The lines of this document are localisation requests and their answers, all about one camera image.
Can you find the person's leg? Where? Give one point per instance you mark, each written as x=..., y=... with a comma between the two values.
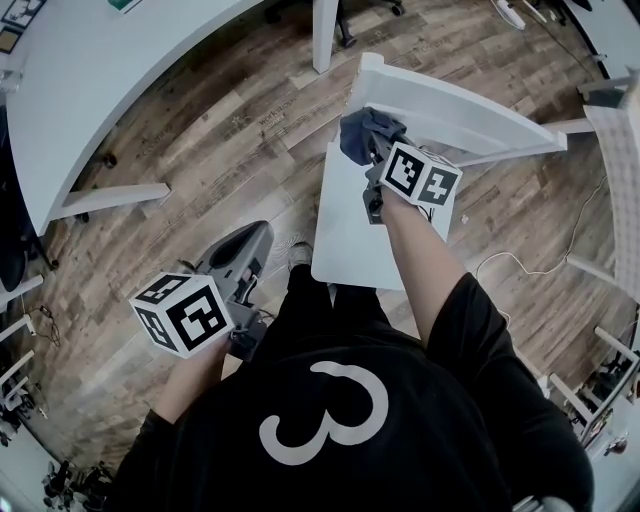
x=360, y=310
x=305, y=300

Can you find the person's left forearm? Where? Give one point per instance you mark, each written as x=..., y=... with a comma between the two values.
x=192, y=385

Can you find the clear glass holder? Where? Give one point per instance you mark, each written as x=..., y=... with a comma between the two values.
x=10, y=81

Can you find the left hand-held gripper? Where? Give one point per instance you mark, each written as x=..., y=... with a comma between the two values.
x=195, y=320

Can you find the white wooden chair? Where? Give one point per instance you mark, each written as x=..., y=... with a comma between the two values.
x=360, y=240

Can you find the large white table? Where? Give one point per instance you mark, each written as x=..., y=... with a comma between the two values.
x=125, y=75

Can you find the person's black shirt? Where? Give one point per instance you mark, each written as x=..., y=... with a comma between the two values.
x=450, y=425

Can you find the person's right leg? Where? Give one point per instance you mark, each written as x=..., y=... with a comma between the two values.
x=360, y=310

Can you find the deer picture frame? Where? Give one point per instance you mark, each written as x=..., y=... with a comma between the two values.
x=22, y=11

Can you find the person's grey shoe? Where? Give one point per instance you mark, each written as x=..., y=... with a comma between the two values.
x=301, y=254

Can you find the brown picture frame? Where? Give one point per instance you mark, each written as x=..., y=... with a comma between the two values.
x=9, y=40

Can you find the person's left leg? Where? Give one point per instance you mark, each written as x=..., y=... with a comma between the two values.
x=305, y=300

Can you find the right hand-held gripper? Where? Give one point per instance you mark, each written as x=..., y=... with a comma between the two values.
x=405, y=170

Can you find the white metal rack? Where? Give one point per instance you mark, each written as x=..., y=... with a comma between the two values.
x=15, y=332

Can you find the green tissue packet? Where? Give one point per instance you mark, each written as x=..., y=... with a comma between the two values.
x=125, y=5

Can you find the dark blue cloth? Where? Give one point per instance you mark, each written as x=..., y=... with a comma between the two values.
x=355, y=135

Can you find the person's right forearm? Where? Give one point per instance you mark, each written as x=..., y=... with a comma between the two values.
x=420, y=260

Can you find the checkered cloth table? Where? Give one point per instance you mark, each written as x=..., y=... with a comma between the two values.
x=620, y=190

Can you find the white power strip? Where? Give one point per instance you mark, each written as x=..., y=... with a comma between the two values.
x=511, y=14

